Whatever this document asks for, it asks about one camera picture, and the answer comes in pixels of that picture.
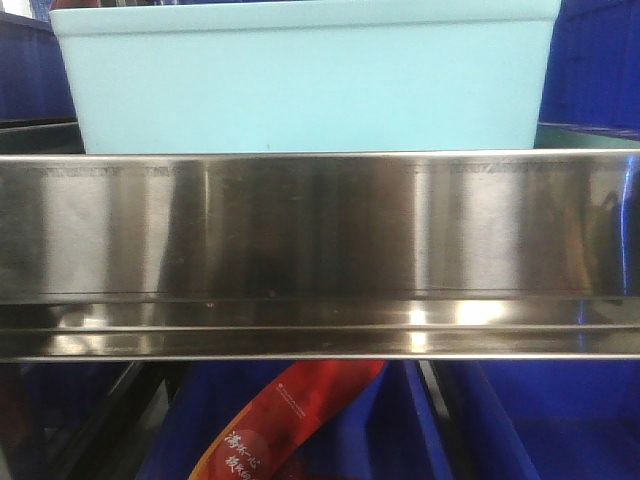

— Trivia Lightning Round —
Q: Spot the dark blue bin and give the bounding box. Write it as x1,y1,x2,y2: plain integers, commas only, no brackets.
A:
1,12,75,122
137,360,453,479
436,360,639,479
539,1,639,131

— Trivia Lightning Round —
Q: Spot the dark blue bin lower right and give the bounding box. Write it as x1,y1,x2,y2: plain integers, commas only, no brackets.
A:
436,360,639,479

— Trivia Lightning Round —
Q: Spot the dark blue bin upper right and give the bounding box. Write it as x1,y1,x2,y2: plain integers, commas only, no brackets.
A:
539,1,639,131

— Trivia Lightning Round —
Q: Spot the dark blue bin lower centre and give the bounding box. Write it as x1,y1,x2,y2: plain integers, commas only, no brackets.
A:
137,360,453,479

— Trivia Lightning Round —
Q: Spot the red snack bag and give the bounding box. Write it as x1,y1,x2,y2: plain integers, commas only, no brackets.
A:
189,360,386,479

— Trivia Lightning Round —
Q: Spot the stainless steel shelf rail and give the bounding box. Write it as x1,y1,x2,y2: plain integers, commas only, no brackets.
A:
1,149,639,360

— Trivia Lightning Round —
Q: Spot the dark blue bin upper left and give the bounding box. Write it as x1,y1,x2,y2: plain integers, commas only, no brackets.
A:
1,12,75,122

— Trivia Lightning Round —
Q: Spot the light blue plastic bin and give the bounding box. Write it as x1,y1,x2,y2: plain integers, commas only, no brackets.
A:
50,1,560,154

